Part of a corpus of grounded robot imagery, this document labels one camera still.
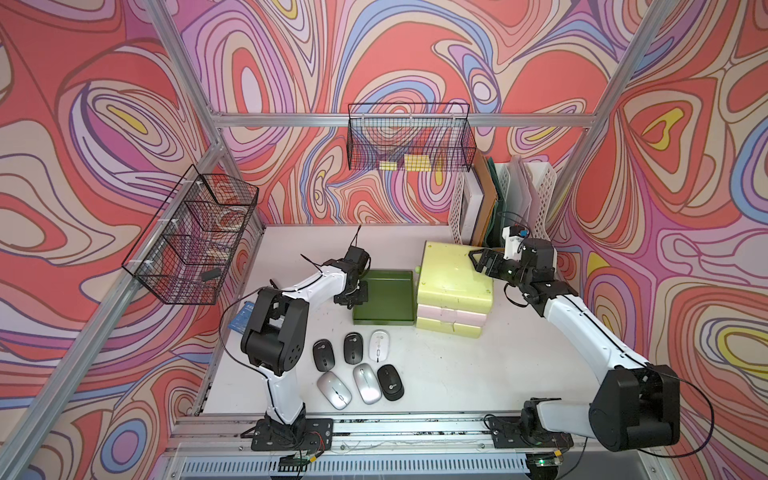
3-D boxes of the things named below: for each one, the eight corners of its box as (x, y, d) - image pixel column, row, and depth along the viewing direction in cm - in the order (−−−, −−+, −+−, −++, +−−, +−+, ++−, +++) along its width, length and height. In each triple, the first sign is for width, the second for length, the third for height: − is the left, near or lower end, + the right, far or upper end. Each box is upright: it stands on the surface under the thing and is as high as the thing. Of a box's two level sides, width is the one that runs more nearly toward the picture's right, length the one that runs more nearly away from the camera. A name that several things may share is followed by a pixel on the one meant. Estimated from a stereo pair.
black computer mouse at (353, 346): (342, 364, 86) (341, 361, 84) (345, 336, 92) (344, 332, 90) (362, 364, 86) (362, 361, 84) (364, 335, 92) (363, 332, 90)
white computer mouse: (368, 362, 86) (367, 359, 85) (369, 332, 92) (369, 329, 91) (389, 362, 86) (389, 359, 85) (389, 332, 92) (389, 329, 90)
